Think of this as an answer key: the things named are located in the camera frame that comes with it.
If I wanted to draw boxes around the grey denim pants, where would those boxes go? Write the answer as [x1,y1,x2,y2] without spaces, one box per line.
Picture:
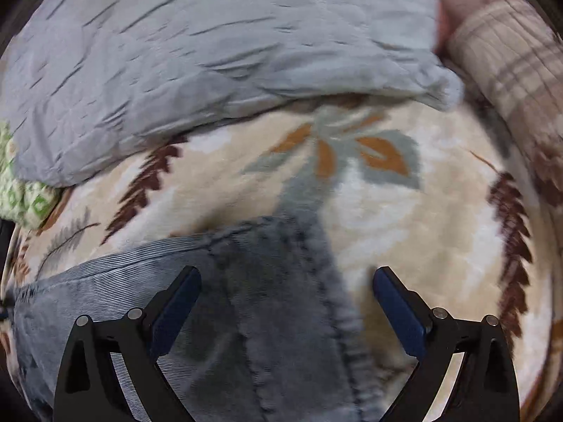
[11,215,385,421]

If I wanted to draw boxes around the green white patterned quilt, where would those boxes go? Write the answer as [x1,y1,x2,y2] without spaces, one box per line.
[0,121,60,230]

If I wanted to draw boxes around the floral beige fleece blanket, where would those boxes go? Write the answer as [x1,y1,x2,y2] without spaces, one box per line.
[2,101,562,421]

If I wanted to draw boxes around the grey quilted pillow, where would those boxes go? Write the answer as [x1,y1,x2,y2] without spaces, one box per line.
[1,0,463,187]

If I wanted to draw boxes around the striped beige brown pillow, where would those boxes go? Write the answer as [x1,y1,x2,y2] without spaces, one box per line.
[449,0,562,209]

